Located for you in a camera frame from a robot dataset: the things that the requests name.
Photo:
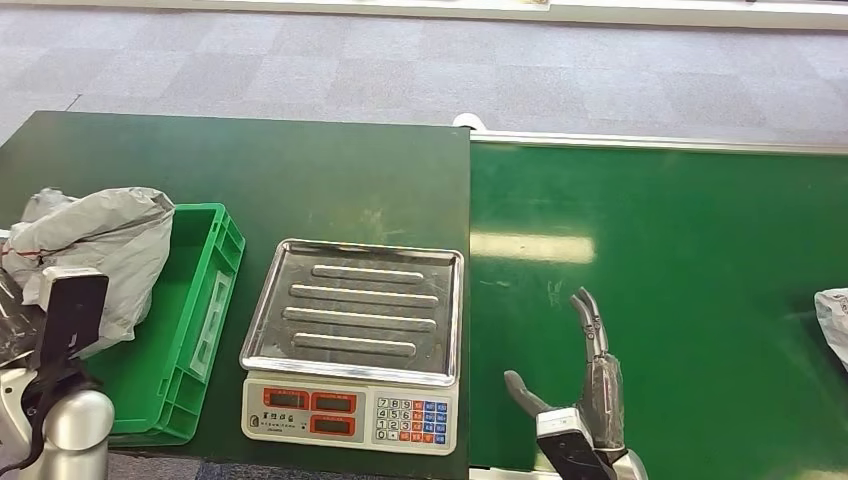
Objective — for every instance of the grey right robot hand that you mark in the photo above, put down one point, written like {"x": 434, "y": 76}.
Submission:
{"x": 606, "y": 397}

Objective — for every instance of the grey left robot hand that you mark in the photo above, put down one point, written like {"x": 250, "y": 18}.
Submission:
{"x": 16, "y": 318}

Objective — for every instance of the grey red-print courier package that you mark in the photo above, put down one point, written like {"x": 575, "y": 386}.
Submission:
{"x": 106, "y": 238}

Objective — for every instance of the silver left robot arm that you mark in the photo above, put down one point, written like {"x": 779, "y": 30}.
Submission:
{"x": 76, "y": 430}

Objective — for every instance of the green plastic basket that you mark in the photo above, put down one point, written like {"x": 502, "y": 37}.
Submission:
{"x": 166, "y": 344}

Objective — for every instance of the green conveyor belt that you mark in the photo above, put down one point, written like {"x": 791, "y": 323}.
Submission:
{"x": 696, "y": 265}

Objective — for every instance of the electronic scale with steel tray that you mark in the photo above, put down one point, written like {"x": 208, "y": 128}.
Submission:
{"x": 358, "y": 318}

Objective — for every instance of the white conveyor roller end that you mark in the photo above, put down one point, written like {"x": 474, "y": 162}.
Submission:
{"x": 469, "y": 120}

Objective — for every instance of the white window sill ledge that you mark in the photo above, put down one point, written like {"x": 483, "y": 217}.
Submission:
{"x": 424, "y": 10}

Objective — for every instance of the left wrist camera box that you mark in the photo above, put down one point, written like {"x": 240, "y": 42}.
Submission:
{"x": 69, "y": 311}

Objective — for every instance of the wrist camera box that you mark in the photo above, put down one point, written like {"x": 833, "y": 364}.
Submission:
{"x": 570, "y": 447}
{"x": 69, "y": 311}

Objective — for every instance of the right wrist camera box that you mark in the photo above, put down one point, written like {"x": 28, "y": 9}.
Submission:
{"x": 570, "y": 447}

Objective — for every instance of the silver conveyor side rail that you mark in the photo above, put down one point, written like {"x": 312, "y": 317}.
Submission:
{"x": 656, "y": 140}

